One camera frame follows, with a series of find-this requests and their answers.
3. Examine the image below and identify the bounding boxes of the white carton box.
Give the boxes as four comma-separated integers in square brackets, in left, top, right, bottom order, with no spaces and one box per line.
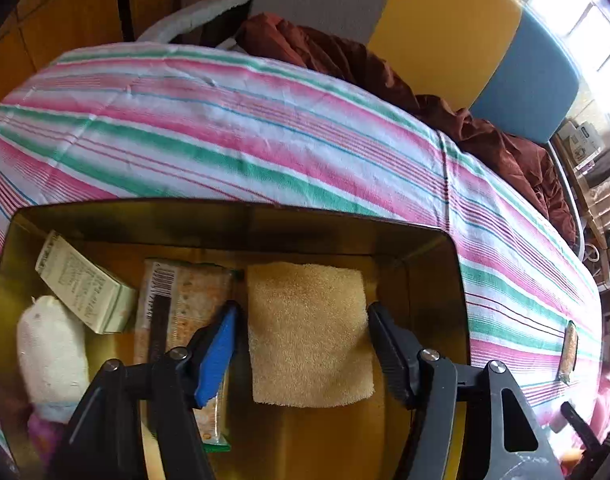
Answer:
[557,119,603,166]

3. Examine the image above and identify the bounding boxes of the wooden wardrobe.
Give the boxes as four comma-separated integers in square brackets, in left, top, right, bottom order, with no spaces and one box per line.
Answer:
[0,0,186,116]

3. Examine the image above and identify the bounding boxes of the striped bedsheet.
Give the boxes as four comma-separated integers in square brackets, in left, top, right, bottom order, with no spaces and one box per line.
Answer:
[0,42,603,461]

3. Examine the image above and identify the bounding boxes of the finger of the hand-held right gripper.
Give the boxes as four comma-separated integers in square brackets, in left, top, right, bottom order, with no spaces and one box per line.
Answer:
[560,400,606,456]

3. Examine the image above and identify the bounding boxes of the tan bread roll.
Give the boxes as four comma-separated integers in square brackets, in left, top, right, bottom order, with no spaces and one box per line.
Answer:
[246,261,376,408]

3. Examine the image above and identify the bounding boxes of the white sock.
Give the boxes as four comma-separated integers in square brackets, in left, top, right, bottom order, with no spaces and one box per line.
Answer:
[16,295,90,423]

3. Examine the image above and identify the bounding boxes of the green white small box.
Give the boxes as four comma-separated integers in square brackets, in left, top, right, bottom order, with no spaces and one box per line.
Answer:
[35,230,138,335]

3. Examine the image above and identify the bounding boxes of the grey metal bed rail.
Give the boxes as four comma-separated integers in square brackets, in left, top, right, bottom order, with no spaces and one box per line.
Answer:
[547,137,588,263]

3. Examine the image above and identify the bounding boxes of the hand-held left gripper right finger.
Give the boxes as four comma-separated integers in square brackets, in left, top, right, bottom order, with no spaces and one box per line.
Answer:
[367,301,566,480]

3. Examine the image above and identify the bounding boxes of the gold tin box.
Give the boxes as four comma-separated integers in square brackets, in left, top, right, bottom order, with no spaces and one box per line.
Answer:
[0,199,472,480]

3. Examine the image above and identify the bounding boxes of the white padded bed rail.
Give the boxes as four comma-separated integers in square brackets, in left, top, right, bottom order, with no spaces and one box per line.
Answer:
[137,0,256,43]

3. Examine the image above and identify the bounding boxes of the maroon blanket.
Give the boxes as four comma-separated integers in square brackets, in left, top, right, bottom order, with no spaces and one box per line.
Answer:
[234,12,578,248]

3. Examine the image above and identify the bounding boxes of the purple snack packet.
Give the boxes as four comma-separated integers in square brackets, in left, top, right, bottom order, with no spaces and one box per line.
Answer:
[27,412,68,468]

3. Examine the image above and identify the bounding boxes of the wooden side table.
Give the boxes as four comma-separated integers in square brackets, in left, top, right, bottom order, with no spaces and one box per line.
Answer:
[560,150,610,286]

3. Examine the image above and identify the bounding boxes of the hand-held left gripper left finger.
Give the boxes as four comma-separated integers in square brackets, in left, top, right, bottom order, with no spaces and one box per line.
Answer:
[45,300,240,480]

